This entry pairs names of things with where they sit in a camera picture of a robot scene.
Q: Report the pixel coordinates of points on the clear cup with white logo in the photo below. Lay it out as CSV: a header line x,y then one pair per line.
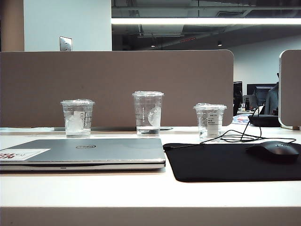
x,y
77,117

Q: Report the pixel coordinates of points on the tall clear plastic cup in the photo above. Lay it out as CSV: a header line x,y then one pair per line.
x,y
148,113

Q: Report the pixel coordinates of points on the silver Dell laptop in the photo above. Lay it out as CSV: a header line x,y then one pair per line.
x,y
105,153

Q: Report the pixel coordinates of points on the small clear cup, white label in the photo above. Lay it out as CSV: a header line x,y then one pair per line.
x,y
211,122

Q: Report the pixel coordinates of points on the wide brown desk divider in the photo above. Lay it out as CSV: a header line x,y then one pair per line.
x,y
141,75

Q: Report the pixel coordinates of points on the grey divider base foot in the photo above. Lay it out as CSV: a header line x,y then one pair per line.
x,y
113,128

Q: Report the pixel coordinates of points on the black mouse pad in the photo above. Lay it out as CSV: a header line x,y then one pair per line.
x,y
211,162

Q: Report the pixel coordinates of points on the colourful papers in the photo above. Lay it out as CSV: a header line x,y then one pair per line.
x,y
241,119

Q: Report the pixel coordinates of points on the dark bottle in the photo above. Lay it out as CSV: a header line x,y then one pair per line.
x,y
247,104

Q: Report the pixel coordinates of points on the long ceiling light strip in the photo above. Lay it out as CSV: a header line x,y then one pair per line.
x,y
200,21

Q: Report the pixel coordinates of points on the black background monitor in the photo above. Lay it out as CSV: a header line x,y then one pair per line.
x,y
252,89

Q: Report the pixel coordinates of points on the black bag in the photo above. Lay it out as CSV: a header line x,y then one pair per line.
x,y
265,120

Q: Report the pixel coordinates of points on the grey jacket on chair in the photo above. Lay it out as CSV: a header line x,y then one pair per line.
x,y
272,101

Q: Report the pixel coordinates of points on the black computer mouse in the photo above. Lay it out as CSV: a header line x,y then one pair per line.
x,y
272,150

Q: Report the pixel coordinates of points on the brown divider with white edge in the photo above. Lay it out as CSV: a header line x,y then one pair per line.
x,y
291,89

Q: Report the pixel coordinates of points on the metal wall switch plate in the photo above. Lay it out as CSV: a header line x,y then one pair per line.
x,y
65,43

